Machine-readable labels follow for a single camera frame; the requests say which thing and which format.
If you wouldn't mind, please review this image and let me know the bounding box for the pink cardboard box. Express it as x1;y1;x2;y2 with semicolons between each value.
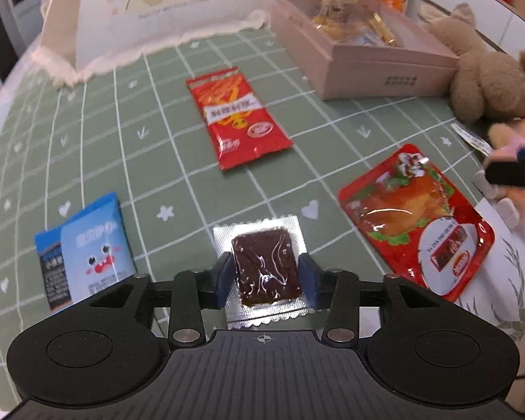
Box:
269;0;460;101

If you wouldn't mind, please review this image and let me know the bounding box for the white leaf print paper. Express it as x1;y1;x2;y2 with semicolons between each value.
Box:
457;197;525;346

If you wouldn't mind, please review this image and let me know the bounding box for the red chips packet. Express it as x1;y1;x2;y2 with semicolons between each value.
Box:
186;68;294;171

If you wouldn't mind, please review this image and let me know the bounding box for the red chicken leg packet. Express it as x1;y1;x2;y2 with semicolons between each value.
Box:
338;143;496;302

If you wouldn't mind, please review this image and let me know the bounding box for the blue white snack packet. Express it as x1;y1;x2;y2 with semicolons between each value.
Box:
35;191;138;313

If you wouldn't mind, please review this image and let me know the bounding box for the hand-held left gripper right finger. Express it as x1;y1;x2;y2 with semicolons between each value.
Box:
297;253;441;347

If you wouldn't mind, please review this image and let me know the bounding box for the white fabric tag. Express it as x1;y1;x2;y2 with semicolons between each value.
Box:
450;122;493;157

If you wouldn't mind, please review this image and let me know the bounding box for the dark brown jerky packet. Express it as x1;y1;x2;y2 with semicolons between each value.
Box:
213;215;311;329

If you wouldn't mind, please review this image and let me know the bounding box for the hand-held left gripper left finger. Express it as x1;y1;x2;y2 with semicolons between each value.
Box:
89;253;238;347

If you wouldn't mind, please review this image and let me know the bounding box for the clear biscuit stick packet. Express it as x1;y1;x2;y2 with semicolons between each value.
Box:
363;11;401;48

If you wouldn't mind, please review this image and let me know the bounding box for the green grid tablecloth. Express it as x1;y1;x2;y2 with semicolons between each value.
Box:
0;30;525;420

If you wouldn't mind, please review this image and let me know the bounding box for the printed mesh food cover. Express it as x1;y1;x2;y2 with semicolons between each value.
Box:
33;0;281;88

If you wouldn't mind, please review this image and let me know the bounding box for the white sideboard cabinet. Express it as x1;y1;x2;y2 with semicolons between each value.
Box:
409;0;525;53

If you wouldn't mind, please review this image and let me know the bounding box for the small pink plush doll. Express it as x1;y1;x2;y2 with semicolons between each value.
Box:
472;116;525;230

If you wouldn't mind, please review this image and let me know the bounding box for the brown teddy bear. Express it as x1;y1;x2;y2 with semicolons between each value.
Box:
426;2;525;125

